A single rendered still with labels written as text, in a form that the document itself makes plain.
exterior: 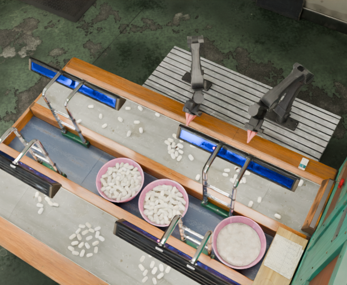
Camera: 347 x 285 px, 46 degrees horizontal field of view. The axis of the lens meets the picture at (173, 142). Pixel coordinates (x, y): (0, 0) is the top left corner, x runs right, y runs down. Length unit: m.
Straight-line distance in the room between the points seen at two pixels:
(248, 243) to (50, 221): 1.05
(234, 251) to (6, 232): 1.19
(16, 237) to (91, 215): 0.40
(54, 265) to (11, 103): 1.96
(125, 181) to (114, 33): 2.06
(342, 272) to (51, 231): 1.60
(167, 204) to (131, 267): 0.37
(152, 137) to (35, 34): 2.22
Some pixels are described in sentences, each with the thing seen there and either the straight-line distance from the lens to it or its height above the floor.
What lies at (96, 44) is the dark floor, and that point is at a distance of 4.00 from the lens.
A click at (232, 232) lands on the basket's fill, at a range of 2.16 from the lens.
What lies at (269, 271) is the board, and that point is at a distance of 2.08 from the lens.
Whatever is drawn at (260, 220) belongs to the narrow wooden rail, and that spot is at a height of 0.77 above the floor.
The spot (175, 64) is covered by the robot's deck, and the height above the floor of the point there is 0.67.
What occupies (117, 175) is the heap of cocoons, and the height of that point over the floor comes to 0.74.
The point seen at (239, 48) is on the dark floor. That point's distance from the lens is 3.82.
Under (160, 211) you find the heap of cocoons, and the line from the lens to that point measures 2.20.
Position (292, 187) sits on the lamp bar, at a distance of 1.92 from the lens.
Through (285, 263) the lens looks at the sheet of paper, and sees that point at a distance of 2.10.
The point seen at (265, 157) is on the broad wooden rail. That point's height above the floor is 0.75.
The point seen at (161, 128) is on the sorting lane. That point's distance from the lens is 2.43.
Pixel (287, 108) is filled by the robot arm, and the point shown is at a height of 0.84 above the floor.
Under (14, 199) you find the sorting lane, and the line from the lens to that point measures 2.45.
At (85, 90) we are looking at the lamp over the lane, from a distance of 2.25.
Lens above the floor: 2.79
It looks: 60 degrees down
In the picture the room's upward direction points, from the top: 8 degrees counter-clockwise
